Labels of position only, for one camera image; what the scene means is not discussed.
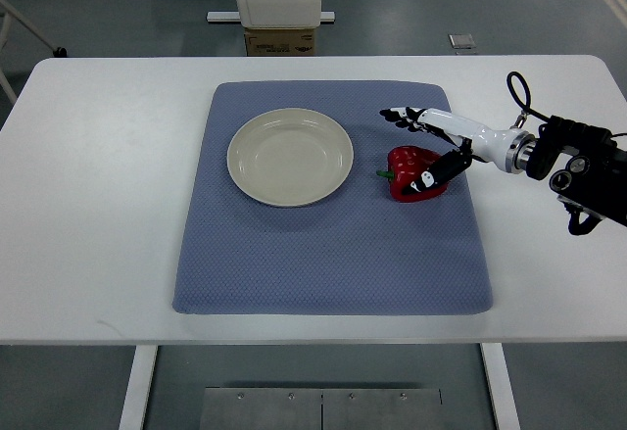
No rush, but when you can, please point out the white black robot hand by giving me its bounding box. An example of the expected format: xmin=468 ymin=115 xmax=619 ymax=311
xmin=380 ymin=107 xmax=535 ymax=195

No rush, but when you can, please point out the red bell pepper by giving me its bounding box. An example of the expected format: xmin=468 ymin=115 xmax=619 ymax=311
xmin=376 ymin=146 xmax=448 ymax=203

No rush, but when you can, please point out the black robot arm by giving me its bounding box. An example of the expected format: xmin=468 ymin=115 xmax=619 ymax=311
xmin=516 ymin=116 xmax=626 ymax=236

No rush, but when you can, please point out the cream round plate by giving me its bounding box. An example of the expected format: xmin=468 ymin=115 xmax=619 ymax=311
xmin=226 ymin=108 xmax=354 ymax=208

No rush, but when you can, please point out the small grey floor panel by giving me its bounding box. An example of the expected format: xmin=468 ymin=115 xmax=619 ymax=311
xmin=448 ymin=33 xmax=476 ymax=50

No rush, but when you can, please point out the blue textured mat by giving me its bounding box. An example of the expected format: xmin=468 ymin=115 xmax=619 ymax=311
xmin=172 ymin=80 xmax=493 ymax=315

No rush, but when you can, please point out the white table right leg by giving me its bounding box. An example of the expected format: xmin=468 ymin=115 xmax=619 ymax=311
xmin=480 ymin=343 xmax=521 ymax=430

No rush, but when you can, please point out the white table leg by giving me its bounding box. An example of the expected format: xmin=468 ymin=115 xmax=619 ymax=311
xmin=119 ymin=345 xmax=158 ymax=430
xmin=480 ymin=343 xmax=521 ymax=430

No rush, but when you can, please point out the cardboard box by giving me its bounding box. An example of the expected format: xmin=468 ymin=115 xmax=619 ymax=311
xmin=244 ymin=28 xmax=315 ymax=57

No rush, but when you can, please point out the white table left leg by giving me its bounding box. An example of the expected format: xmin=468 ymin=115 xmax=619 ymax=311
xmin=119 ymin=345 xmax=158 ymax=430

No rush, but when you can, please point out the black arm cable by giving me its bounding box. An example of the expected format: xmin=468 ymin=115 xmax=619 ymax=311
xmin=506 ymin=71 xmax=553 ymax=127

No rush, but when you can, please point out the white rack frame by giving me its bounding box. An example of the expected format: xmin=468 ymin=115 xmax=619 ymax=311
xmin=1 ymin=0 xmax=69 ymax=106

